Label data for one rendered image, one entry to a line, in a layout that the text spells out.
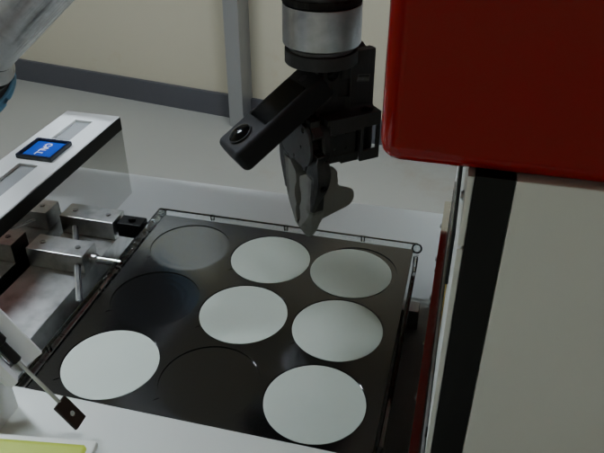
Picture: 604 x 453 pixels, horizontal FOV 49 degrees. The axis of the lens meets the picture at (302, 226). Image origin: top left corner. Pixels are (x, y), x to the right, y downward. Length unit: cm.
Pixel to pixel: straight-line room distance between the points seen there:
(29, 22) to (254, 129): 58
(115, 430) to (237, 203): 61
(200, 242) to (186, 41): 262
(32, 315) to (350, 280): 38
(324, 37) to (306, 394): 34
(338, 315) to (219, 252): 19
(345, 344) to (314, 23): 33
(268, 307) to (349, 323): 9
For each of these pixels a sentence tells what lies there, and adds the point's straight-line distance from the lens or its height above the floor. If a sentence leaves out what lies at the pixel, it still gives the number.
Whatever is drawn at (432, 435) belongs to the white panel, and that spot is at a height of 101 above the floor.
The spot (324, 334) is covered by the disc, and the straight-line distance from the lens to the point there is 74.
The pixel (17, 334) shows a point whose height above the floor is 105.
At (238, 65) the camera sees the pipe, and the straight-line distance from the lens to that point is 322.
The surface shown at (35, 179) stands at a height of 96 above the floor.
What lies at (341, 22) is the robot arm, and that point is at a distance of 63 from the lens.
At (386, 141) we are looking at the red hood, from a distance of 37.
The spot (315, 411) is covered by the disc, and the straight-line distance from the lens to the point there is 66.
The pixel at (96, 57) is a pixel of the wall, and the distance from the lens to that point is 383.
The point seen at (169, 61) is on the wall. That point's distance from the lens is 356.
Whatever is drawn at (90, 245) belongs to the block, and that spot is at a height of 91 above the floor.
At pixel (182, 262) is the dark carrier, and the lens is 85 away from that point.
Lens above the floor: 139
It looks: 33 degrees down
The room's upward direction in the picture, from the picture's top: straight up
